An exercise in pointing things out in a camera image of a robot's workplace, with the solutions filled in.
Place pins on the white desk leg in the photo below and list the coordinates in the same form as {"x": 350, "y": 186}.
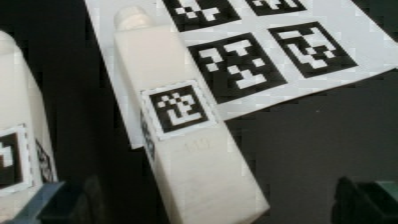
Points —
{"x": 210, "y": 191}
{"x": 27, "y": 162}

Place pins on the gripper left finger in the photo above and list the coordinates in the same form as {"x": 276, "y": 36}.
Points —
{"x": 66, "y": 203}

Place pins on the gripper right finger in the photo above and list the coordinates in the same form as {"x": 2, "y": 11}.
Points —
{"x": 365, "y": 202}

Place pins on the fiducial marker sheet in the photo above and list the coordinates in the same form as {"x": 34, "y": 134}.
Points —
{"x": 263, "y": 50}

